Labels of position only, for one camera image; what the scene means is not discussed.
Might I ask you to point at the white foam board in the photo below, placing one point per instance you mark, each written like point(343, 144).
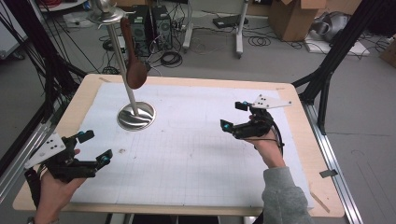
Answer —
point(320, 46)

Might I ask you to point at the white cabinet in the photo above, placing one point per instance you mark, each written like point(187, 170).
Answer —
point(9, 34)

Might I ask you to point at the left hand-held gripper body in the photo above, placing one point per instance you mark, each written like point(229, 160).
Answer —
point(46, 149)

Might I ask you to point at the small cardboard box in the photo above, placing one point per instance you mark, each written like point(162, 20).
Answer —
point(389, 54)

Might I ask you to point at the thin wooden strip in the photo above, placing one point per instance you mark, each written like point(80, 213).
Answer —
point(321, 203)

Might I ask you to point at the person's right hand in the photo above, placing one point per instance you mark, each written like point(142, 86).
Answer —
point(271, 152)

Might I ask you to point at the person's left hand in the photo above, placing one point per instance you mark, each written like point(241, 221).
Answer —
point(56, 196)

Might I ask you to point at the flat black device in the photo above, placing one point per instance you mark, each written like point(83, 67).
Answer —
point(229, 21)

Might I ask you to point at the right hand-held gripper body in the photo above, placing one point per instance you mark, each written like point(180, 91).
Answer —
point(255, 127)

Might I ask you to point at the black computer tower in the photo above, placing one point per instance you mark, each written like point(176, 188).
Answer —
point(141, 37)
point(162, 28)

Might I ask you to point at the round white table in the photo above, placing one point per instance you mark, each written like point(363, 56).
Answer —
point(62, 5)

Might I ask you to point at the white stand leg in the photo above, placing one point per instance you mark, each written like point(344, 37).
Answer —
point(239, 40)
point(187, 37)

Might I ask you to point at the grey tape piece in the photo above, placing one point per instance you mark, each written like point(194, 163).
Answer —
point(328, 173)

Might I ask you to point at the large cardboard box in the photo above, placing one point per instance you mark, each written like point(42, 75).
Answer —
point(291, 21)

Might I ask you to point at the brown wooden spoon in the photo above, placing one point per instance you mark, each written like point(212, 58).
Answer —
point(137, 76)

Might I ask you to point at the metal stand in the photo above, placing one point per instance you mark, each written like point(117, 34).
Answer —
point(137, 119)

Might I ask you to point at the aluminium rail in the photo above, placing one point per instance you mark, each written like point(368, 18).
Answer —
point(15, 174)
point(333, 161)

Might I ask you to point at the white grid mat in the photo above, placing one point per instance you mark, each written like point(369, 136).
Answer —
point(186, 161)

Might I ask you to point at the grey bag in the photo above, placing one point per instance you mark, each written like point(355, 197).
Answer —
point(334, 25)

